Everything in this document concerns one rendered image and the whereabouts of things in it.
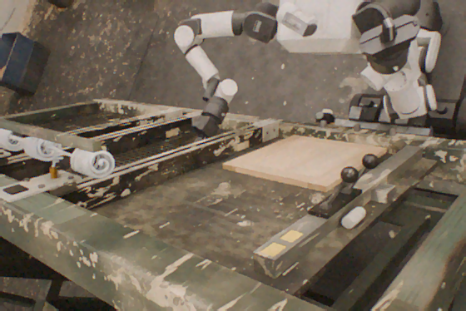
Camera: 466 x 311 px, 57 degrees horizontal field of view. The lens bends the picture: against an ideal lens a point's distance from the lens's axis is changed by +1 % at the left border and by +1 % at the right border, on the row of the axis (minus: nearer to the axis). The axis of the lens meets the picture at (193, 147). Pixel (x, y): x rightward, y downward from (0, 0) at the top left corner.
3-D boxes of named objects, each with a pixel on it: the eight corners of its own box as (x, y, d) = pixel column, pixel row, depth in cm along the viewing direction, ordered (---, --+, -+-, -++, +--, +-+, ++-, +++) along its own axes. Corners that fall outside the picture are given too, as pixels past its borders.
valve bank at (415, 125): (451, 122, 174) (441, 100, 156) (443, 155, 172) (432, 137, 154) (333, 111, 207) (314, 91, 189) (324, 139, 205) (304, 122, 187)
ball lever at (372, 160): (354, 197, 109) (384, 158, 101) (347, 202, 106) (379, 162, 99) (341, 188, 110) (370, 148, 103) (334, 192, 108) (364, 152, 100)
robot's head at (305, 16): (298, 4, 136) (284, 0, 130) (322, 19, 131) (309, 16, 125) (287, 23, 139) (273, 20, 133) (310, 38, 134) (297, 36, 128)
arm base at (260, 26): (253, 32, 166) (252, 1, 160) (286, 32, 161) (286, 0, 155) (242, 44, 154) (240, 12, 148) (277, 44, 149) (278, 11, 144)
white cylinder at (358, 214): (353, 230, 98) (366, 219, 104) (354, 219, 97) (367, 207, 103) (340, 227, 100) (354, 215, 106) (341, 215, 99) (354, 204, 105)
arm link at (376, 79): (381, 84, 104) (382, 96, 114) (417, 51, 102) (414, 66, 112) (347, 55, 108) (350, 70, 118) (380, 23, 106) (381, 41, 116)
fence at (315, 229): (422, 158, 148) (423, 146, 147) (275, 278, 80) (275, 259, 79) (406, 155, 151) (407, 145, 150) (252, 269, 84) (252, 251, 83)
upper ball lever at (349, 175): (333, 213, 100) (364, 171, 93) (325, 218, 98) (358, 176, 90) (319, 202, 102) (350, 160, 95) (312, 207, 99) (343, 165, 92)
